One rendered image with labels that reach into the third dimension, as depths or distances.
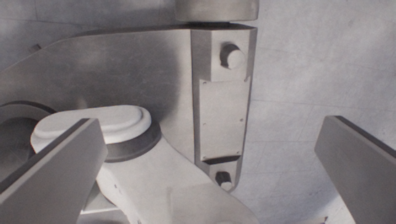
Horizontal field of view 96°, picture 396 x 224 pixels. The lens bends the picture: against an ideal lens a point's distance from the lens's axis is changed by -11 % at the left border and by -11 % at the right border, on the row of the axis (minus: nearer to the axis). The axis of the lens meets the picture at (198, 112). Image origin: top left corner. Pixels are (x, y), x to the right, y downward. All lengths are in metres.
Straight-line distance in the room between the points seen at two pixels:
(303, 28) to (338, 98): 0.37
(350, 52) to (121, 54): 0.81
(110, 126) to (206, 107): 0.24
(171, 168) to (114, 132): 0.11
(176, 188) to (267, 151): 0.69
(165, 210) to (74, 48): 0.36
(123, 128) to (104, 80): 0.16
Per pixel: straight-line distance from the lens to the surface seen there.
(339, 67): 0.94
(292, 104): 0.86
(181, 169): 0.32
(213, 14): 0.43
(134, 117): 0.36
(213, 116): 0.50
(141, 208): 0.28
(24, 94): 0.56
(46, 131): 0.40
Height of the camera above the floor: 0.61
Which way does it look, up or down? 60 degrees down
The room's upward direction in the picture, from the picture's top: 158 degrees clockwise
